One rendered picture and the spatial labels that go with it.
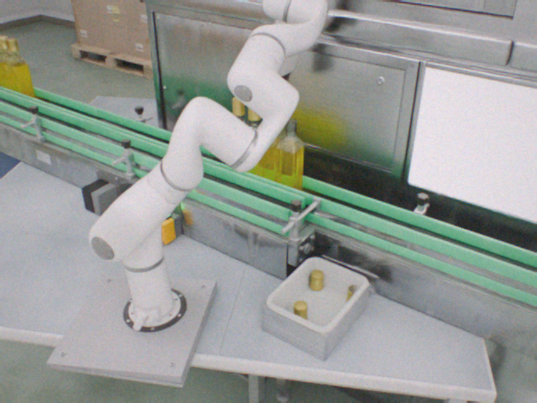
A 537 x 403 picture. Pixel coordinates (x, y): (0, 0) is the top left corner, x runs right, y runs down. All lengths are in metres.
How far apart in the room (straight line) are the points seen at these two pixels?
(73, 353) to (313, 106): 0.88
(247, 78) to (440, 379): 0.77
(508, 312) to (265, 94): 0.73
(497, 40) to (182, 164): 0.72
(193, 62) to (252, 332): 0.90
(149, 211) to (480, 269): 0.75
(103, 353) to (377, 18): 1.01
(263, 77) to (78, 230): 0.94
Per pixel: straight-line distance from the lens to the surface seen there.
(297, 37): 1.14
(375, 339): 1.35
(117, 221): 1.08
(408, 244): 1.36
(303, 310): 1.31
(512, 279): 1.32
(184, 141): 1.00
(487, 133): 1.36
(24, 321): 1.49
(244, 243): 1.49
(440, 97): 1.36
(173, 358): 1.26
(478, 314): 1.38
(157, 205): 1.06
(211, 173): 1.59
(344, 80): 1.46
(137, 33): 5.40
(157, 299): 1.30
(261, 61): 1.04
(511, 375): 1.76
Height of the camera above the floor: 1.71
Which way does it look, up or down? 32 degrees down
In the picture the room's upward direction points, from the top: straight up
